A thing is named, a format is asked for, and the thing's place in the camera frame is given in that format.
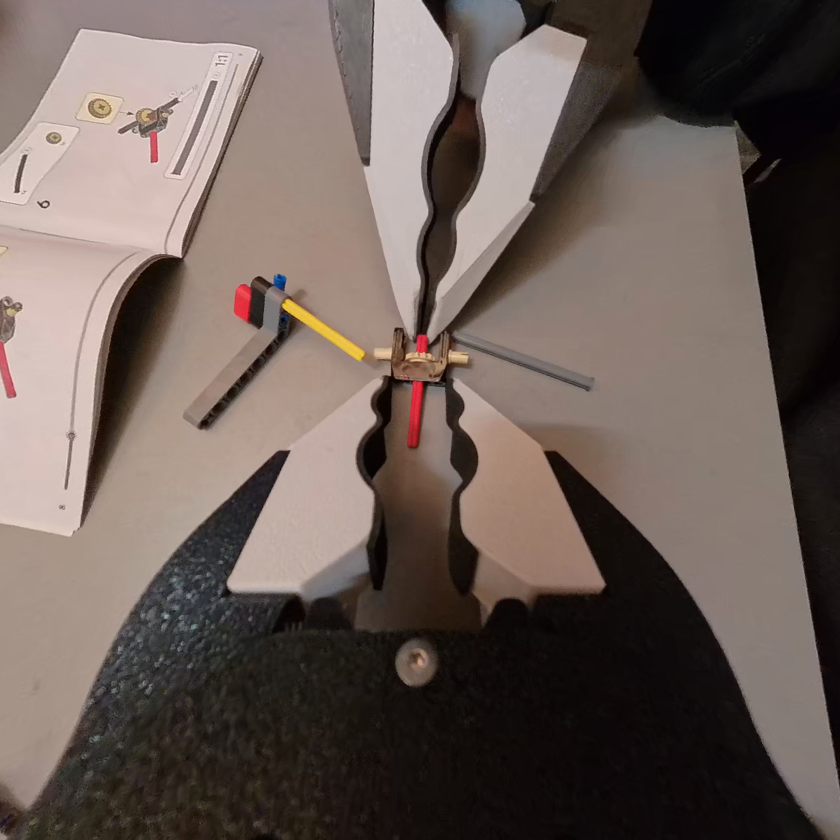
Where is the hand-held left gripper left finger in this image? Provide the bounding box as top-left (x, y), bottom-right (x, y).
top-left (226, 378), bottom-right (393, 599)

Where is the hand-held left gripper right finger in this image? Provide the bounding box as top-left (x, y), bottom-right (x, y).
top-left (446, 378), bottom-right (605, 624)

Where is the lego beam assembly yellow axle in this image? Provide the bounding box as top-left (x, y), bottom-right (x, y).
top-left (184, 272), bottom-right (368, 431)

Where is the lego frame with red axle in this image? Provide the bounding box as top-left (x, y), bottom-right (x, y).
top-left (373, 328), bottom-right (472, 449)

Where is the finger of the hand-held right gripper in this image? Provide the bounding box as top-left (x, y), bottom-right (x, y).
top-left (423, 26), bottom-right (587, 336)
top-left (364, 0), bottom-right (459, 332)

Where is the person's dark clothing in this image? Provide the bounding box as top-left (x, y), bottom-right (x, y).
top-left (742, 131), bottom-right (840, 592)

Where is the open lego instruction booklet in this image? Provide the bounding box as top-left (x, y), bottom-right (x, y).
top-left (0, 29), bottom-right (263, 537)

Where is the grey lego axle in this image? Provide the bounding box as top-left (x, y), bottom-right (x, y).
top-left (453, 331), bottom-right (595, 392)

